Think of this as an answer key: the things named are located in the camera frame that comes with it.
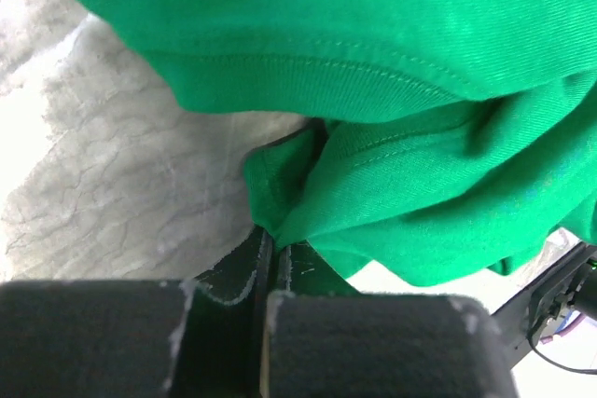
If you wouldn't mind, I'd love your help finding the black mounting base plate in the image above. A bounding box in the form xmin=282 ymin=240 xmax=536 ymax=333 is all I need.
xmin=493 ymin=242 xmax=596 ymax=367

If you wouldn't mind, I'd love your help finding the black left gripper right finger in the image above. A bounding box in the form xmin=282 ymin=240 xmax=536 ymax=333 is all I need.
xmin=260 ymin=247 xmax=517 ymax=397

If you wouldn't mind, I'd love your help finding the green t shirt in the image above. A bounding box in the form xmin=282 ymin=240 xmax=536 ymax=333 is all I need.
xmin=78 ymin=0 xmax=596 ymax=286

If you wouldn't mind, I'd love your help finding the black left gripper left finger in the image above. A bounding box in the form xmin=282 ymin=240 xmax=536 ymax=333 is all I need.
xmin=1 ymin=228 xmax=271 ymax=397

